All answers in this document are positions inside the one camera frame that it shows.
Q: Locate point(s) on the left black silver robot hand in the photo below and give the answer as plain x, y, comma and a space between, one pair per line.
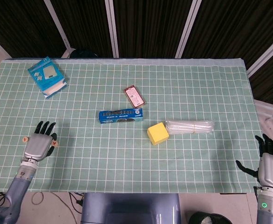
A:
38, 147

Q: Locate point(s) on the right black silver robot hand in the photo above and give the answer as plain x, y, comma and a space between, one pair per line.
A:
272, 171

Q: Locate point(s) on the wooden chess piece red character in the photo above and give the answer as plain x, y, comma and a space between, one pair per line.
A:
25, 139
55, 143

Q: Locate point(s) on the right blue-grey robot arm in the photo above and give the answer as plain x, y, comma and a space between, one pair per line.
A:
269, 210

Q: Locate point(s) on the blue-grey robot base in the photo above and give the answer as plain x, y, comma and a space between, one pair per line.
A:
129, 207

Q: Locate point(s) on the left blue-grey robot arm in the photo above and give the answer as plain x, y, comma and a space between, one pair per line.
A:
17, 186

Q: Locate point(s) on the tan rubber band loop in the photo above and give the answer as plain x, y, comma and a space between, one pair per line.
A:
32, 198

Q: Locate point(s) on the white metal rack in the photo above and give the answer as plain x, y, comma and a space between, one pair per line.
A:
267, 109

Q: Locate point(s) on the blue kitchen scale box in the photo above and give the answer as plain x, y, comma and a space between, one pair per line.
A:
45, 72

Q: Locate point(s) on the blue Oreo cookie box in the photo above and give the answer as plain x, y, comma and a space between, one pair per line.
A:
120, 115

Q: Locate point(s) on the black waste bin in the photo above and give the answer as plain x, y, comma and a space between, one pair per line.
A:
197, 218

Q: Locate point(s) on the green checked tablecloth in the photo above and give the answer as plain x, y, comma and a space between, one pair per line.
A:
127, 163

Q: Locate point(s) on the clear pack of straws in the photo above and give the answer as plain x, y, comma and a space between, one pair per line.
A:
190, 127

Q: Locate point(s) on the black chair back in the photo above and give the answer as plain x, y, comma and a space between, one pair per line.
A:
84, 53

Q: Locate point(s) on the red playing card box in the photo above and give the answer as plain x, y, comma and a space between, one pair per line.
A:
134, 96

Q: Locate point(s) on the yellow foam cube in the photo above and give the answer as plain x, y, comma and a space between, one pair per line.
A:
157, 134

